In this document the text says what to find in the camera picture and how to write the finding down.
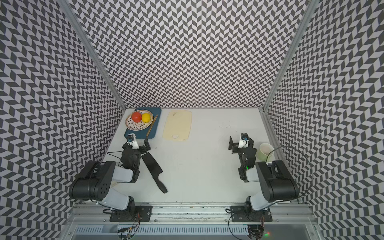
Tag black cleaver knife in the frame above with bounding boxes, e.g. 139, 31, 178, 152
142, 153, 168, 194

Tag cream cutting board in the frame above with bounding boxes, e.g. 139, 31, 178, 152
163, 110, 192, 142

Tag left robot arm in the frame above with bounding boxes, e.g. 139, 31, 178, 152
69, 136, 151, 219

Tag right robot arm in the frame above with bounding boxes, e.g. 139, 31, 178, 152
228, 133, 300, 222

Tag teal tray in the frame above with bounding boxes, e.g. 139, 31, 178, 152
124, 108, 162, 140

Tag patterned white bowl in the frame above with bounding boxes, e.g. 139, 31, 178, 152
125, 110, 154, 132

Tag light green mug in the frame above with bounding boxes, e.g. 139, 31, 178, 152
256, 143, 275, 163

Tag yellow lemon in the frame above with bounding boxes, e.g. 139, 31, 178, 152
142, 113, 151, 123

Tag red tomato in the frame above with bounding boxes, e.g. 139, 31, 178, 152
131, 112, 142, 123

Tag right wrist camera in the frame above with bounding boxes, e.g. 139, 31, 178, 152
238, 138, 249, 149

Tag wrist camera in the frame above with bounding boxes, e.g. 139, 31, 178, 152
238, 138, 249, 149
126, 133, 140, 150

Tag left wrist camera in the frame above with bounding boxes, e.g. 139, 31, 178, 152
126, 133, 140, 150

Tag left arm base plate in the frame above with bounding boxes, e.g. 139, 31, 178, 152
110, 205, 153, 223

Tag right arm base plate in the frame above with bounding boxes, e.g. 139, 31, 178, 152
229, 206, 273, 223

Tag aluminium front rail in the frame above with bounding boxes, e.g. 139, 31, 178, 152
66, 203, 317, 225

